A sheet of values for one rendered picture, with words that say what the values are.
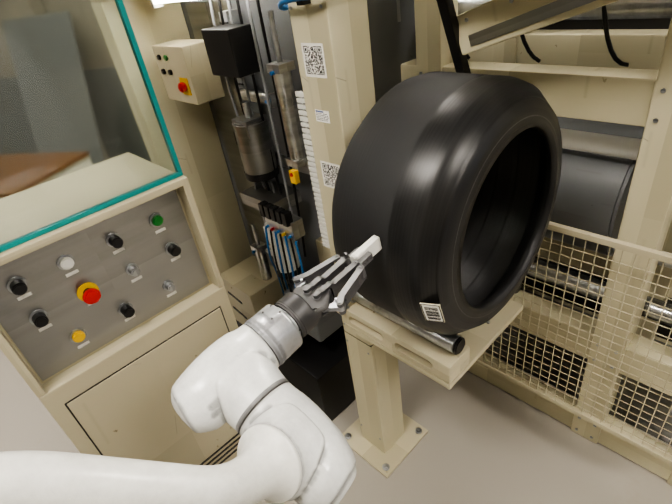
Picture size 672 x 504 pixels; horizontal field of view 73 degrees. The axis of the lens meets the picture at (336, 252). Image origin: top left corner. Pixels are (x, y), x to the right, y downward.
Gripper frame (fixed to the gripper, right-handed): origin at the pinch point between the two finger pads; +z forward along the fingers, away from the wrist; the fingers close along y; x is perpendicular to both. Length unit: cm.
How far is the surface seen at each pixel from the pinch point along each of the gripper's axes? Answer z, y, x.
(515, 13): 67, 6, -21
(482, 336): 26, -7, 47
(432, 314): 4.0, -10.4, 15.0
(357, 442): 3, 40, 124
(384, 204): 7.2, 0.1, -6.3
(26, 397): -90, 191, 112
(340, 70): 28.6, 27.7, -21.2
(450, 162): 15.7, -9.1, -12.4
